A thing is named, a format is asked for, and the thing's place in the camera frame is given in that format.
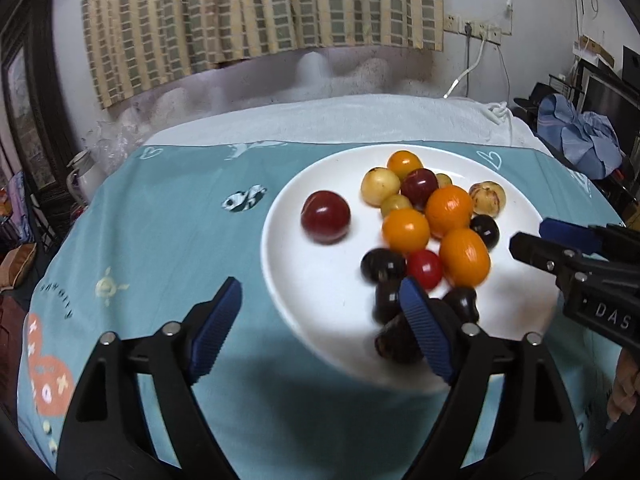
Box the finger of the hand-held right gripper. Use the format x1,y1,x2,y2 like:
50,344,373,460
539,217,626,257
509,231,593,292

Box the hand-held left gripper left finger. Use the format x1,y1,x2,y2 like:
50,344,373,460
57,276,244,480

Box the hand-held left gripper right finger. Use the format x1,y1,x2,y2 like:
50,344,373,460
398,276,586,480

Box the wrinkled dark purple fruit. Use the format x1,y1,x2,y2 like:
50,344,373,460
375,316,426,366

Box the dark purple plum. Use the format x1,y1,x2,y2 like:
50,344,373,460
442,286,480,325
469,214,500,251
372,280,407,325
360,248,407,286

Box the small red fruit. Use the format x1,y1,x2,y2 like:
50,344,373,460
406,249,444,290

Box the pale spotted yellow fruit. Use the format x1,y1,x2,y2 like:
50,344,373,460
468,181,507,219

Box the white oval plate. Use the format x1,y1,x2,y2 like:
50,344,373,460
261,144,568,393

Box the yellow-green pear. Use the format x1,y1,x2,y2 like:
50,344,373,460
380,194,414,218

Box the red apple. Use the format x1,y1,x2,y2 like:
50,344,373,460
300,190,352,245

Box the person's right hand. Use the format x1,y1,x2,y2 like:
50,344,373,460
606,347,640,427

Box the teal printed blanket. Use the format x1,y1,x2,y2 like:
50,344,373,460
17,140,626,480

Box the blue clothes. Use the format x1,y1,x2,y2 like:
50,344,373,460
537,91,627,182

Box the red plum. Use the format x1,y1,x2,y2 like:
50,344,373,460
400,168,440,207

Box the black monitor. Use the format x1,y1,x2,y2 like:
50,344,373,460
579,45,640,128

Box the pale yellow round fruit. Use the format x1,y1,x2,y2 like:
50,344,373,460
360,167,401,207

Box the small orange tangerine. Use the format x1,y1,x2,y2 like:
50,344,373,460
386,150,424,181

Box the white kettle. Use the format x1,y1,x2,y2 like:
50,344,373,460
65,150,108,207

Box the brown cushion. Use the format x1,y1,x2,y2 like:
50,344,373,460
0,242,39,293

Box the white sheet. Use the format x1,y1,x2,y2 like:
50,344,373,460
145,93,551,152

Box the checked beige curtain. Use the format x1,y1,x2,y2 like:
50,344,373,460
82,0,445,109

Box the white knotted cord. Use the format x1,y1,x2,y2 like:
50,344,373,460
482,101,514,127

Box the white charging cable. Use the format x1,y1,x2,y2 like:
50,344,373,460
442,35,487,101

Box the white wall socket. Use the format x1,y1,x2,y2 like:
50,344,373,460
445,12,503,47

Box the dark wooden picture frame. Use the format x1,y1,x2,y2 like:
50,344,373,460
0,0,76,201

